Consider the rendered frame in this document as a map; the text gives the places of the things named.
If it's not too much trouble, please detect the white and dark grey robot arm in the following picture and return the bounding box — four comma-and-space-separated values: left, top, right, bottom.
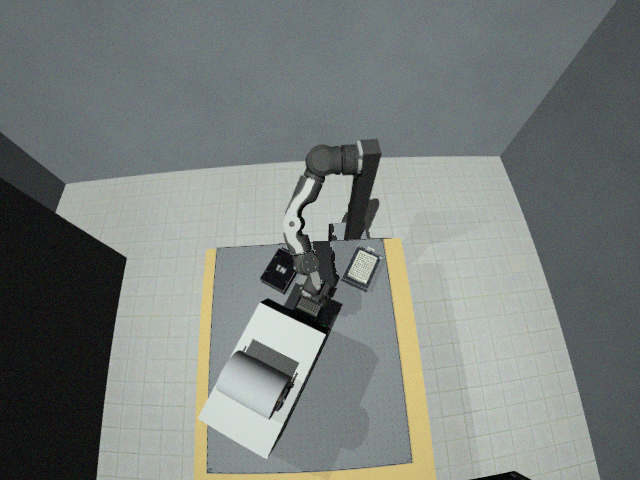
283, 141, 363, 297

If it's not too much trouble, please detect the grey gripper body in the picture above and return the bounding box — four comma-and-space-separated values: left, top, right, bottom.
298, 278, 331, 305

